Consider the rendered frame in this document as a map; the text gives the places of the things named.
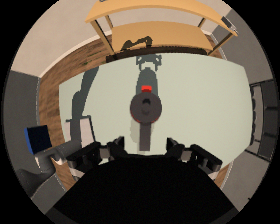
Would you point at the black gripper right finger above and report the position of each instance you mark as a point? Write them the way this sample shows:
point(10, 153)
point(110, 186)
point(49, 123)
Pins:
point(205, 160)

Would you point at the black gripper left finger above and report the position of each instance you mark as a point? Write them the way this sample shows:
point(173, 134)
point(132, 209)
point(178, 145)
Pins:
point(81, 161)

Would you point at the red and black electric kettle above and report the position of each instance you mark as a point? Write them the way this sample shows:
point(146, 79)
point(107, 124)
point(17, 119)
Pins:
point(145, 107)

